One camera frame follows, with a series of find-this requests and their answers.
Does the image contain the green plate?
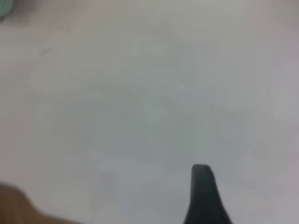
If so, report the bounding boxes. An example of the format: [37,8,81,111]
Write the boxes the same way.
[0,0,14,21]

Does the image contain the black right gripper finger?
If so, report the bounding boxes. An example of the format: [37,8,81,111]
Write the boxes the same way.
[182,164,233,224]

